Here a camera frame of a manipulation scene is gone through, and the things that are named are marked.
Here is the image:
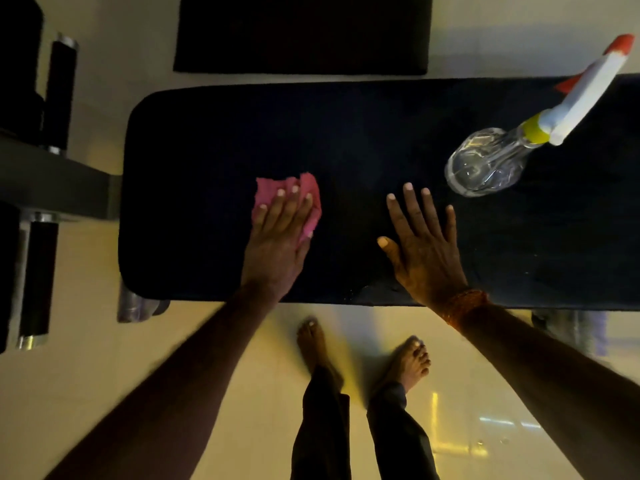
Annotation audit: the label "person's left hand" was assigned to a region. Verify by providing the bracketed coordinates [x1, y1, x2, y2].
[241, 184, 315, 303]

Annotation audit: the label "person's right hand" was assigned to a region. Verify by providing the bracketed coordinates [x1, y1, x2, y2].
[377, 182, 469, 315]

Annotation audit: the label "pink cleaning cloth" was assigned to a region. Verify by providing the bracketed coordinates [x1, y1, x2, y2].
[251, 172, 323, 243]

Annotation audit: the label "black padded gym bench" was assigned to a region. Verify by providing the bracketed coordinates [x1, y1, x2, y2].
[0, 0, 640, 353]

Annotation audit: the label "clear spray bottle white nozzle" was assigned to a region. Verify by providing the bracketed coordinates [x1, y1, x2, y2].
[444, 33, 636, 198]

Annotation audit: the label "person's left forearm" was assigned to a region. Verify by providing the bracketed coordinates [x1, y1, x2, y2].
[45, 289, 281, 480]

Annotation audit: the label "person's right forearm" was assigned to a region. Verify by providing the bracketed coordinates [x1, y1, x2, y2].
[457, 304, 640, 480]

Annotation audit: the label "person's right foot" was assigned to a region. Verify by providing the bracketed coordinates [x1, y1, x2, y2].
[379, 335, 432, 393]

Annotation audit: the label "person's foot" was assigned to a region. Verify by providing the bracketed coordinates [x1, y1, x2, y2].
[296, 317, 345, 391]
[379, 335, 432, 393]

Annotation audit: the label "person's left foot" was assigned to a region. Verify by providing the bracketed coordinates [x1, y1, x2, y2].
[296, 317, 345, 391]

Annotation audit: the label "person's dark trousers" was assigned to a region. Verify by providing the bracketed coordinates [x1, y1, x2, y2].
[291, 367, 441, 480]

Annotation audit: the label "orange thread wristband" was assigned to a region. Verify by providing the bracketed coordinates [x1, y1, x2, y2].
[439, 288, 491, 331]

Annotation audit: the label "black floor mat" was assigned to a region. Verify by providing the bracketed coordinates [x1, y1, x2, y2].
[173, 0, 433, 75]

